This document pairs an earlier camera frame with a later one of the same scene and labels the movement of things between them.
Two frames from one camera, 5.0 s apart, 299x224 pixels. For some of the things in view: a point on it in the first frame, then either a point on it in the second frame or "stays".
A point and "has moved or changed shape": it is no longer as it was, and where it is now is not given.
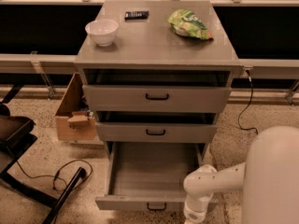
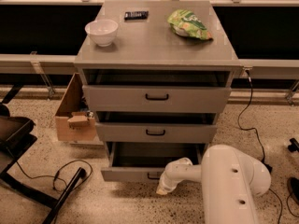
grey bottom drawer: [149, 175] has moved or changed shape
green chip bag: [187, 22] stays
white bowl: [102, 31] stays
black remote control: [133, 15] stays
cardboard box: [75, 118] stays
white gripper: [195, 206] -> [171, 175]
